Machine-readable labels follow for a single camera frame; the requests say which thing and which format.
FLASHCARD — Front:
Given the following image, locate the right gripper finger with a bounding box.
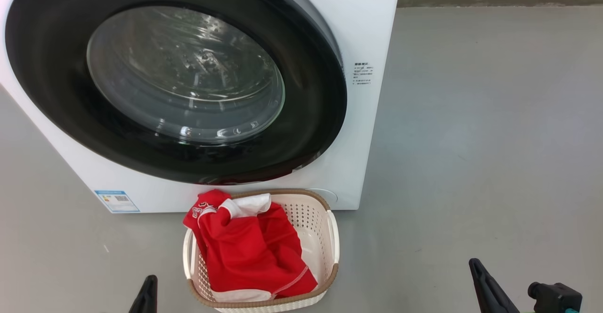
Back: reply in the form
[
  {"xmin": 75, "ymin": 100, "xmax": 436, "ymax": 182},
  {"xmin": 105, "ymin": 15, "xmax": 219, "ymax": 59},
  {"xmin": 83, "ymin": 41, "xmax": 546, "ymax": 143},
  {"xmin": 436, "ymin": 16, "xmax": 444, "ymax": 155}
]
[{"xmin": 469, "ymin": 258, "xmax": 520, "ymax": 313}]

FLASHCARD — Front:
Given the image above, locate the printed text label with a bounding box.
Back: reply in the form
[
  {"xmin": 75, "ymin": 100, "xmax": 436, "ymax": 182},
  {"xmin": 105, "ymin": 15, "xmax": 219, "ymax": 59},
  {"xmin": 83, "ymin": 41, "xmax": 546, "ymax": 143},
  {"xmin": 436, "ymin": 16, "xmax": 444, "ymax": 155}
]
[{"xmin": 352, "ymin": 62, "xmax": 375, "ymax": 86}]

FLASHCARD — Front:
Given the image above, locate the black washer door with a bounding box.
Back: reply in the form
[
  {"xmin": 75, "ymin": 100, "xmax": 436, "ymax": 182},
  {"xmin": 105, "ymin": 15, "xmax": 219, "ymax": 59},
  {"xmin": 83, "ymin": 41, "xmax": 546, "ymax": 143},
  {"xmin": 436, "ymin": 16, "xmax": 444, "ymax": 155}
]
[{"xmin": 5, "ymin": 0, "xmax": 348, "ymax": 185}]

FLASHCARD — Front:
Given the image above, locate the red and white garment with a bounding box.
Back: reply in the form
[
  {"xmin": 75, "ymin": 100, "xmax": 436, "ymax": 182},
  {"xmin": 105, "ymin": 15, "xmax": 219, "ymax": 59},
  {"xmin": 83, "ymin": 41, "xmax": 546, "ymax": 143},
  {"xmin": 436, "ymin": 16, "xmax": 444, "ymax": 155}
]
[{"xmin": 183, "ymin": 189, "xmax": 318, "ymax": 303}]

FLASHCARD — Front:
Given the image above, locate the white front-load washing machine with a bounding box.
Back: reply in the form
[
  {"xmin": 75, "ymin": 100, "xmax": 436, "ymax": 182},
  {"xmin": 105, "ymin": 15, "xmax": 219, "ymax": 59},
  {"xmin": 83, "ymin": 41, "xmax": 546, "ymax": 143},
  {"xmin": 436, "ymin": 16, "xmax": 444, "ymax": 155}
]
[{"xmin": 0, "ymin": 0, "xmax": 403, "ymax": 214}]

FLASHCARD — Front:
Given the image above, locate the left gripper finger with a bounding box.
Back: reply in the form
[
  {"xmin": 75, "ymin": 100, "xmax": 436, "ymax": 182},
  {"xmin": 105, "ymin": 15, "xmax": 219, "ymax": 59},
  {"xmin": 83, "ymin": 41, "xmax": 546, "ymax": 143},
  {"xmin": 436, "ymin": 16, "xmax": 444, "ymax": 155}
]
[{"xmin": 128, "ymin": 275, "xmax": 158, "ymax": 313}]

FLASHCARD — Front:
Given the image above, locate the blue energy label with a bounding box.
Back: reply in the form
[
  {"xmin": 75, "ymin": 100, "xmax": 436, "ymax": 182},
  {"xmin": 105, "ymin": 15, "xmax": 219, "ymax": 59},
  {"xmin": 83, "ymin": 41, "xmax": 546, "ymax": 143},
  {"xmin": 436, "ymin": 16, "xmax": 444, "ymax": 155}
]
[{"xmin": 94, "ymin": 189, "xmax": 140, "ymax": 213}]

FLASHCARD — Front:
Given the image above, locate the cream laundry basket, brown rim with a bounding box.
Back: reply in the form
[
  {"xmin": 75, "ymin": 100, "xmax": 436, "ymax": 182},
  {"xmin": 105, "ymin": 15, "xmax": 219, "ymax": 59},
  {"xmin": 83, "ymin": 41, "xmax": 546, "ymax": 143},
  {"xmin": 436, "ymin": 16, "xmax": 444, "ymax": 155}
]
[{"xmin": 183, "ymin": 189, "xmax": 340, "ymax": 313}]

